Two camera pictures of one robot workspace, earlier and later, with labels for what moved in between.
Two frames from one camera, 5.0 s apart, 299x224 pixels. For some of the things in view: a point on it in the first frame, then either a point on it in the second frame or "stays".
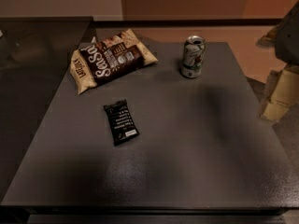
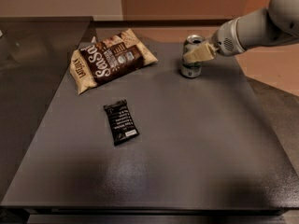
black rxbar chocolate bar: x=121 y=121 stays
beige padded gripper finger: x=285 y=94 -> x=226 y=42
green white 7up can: x=192 y=58 stays
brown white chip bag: x=108 y=58 stays
